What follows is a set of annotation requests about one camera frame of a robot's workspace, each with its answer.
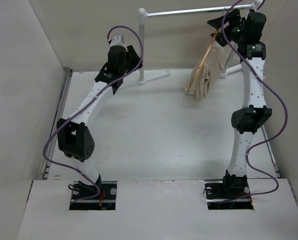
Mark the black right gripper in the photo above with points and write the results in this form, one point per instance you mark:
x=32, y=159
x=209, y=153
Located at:
x=233, y=18

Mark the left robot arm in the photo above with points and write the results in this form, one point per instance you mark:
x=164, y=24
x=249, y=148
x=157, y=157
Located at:
x=74, y=134

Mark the left aluminium frame rail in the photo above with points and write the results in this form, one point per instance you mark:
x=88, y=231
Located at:
x=43, y=173

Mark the beige trousers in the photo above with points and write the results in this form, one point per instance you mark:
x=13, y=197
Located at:
x=209, y=72

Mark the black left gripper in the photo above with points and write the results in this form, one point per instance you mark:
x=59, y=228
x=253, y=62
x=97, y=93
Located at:
x=131, y=55

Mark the white clothes rack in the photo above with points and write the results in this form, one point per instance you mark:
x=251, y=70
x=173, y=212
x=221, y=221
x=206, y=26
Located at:
x=143, y=15

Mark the wooden clothes hanger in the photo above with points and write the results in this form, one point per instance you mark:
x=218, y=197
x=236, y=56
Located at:
x=204, y=60

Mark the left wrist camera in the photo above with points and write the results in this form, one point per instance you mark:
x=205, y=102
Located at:
x=117, y=40

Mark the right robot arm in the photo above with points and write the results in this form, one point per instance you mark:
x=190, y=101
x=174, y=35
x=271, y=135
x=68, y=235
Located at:
x=245, y=121

